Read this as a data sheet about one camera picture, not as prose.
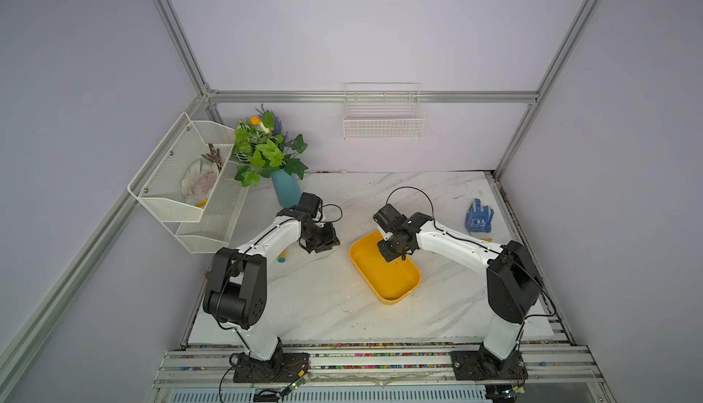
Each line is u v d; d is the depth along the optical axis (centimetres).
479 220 104
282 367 73
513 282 47
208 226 91
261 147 79
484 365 65
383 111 97
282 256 92
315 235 77
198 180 78
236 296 46
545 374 74
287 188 104
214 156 82
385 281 85
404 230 64
